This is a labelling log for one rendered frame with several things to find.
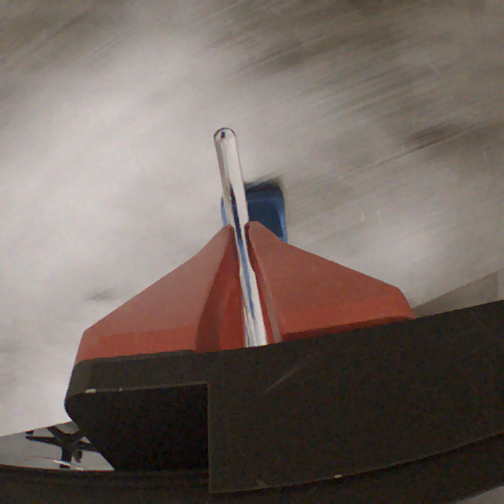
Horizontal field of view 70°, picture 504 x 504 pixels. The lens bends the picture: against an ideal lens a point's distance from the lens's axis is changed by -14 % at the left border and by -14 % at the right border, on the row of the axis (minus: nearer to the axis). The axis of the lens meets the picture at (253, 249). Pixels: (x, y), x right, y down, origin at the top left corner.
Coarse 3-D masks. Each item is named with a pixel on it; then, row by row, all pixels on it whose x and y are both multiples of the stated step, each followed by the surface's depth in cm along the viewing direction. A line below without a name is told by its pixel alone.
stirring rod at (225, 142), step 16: (224, 128) 10; (224, 144) 10; (224, 160) 10; (224, 176) 10; (240, 176) 11; (224, 192) 11; (240, 192) 11; (240, 208) 11; (240, 224) 11; (240, 240) 12; (240, 256) 12; (240, 272) 12; (256, 288) 13; (256, 304) 13; (256, 320) 13; (256, 336) 14
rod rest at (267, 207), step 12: (252, 192) 22; (264, 192) 22; (276, 192) 22; (252, 204) 22; (264, 204) 22; (276, 204) 22; (252, 216) 21; (264, 216) 21; (276, 216) 21; (276, 228) 20
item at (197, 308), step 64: (128, 320) 6; (192, 320) 6; (448, 320) 5; (128, 384) 5; (192, 384) 5; (256, 384) 5; (320, 384) 5; (384, 384) 4; (448, 384) 4; (128, 448) 6; (192, 448) 6; (256, 448) 4; (320, 448) 4; (384, 448) 4; (448, 448) 4
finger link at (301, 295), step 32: (256, 224) 12; (256, 256) 9; (288, 256) 8; (320, 256) 8; (288, 288) 6; (320, 288) 6; (352, 288) 6; (384, 288) 6; (288, 320) 5; (320, 320) 5; (352, 320) 5; (384, 320) 5
